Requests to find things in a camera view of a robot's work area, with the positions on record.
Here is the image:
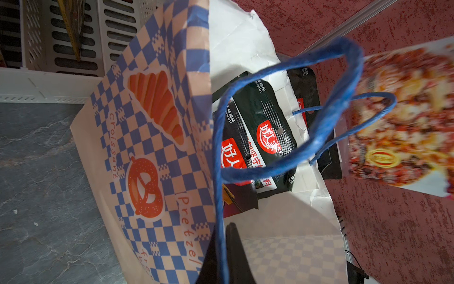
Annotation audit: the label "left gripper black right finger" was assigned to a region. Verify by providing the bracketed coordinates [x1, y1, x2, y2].
[226, 223, 256, 284]

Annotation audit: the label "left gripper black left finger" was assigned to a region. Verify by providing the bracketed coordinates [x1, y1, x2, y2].
[196, 234, 218, 284]

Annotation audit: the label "black green condiment packet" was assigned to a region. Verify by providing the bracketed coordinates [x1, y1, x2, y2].
[232, 79, 298, 195]

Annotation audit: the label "blue checkered paper bag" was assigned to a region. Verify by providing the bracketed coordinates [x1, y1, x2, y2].
[70, 1, 364, 284]

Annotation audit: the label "food photo condiment packet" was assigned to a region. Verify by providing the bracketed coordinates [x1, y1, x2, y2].
[349, 37, 454, 199]

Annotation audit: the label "black red condiment packet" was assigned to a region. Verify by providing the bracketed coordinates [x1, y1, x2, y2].
[221, 101, 258, 217]

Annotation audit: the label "white magazine file organizer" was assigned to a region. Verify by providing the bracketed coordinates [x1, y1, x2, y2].
[1, 0, 162, 104]

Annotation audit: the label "yellow packet in organizer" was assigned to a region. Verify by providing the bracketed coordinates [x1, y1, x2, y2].
[57, 0, 85, 61]

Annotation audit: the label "right aluminium corner post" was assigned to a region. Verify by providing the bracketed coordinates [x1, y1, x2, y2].
[299, 0, 398, 56]

